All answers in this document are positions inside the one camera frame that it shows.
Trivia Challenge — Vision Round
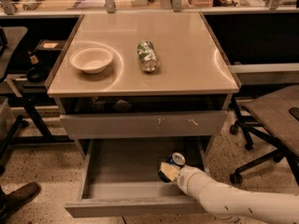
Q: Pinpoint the green soda can lying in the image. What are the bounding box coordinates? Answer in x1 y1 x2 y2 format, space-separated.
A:
137 40 160 73

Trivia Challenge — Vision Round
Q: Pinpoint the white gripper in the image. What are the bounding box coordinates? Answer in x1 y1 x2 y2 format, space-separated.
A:
158 161 209 197

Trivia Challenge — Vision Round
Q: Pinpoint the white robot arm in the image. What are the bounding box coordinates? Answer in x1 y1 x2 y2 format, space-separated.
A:
160 161 299 224

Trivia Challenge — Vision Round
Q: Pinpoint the black round object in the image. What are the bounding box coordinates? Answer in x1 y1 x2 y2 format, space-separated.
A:
26 66 48 82

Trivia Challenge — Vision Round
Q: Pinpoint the grey drawer cabinet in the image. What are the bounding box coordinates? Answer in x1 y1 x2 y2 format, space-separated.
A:
44 11 242 161

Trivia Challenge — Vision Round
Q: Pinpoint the brown shoe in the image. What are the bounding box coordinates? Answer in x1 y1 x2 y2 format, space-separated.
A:
0 182 40 221

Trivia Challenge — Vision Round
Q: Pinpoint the black office chair left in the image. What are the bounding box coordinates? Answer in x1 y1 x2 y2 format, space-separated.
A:
0 26 27 172

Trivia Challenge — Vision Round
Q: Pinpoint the closed top drawer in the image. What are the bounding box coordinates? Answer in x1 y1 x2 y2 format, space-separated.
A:
60 110 228 139

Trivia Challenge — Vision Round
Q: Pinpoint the blue pepsi can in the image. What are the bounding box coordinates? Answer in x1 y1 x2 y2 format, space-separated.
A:
165 152 186 169

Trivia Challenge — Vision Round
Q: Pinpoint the black office chair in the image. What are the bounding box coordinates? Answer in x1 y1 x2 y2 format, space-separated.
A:
0 26 27 172
230 84 299 184

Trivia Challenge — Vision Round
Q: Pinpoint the open middle drawer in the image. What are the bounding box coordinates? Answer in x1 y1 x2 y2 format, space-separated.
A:
65 137 207 217

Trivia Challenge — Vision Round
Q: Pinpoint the white bowl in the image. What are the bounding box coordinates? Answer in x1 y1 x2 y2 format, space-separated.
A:
69 47 114 75

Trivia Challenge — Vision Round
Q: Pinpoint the black office chair right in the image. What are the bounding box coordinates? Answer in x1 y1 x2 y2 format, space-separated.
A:
230 84 299 184

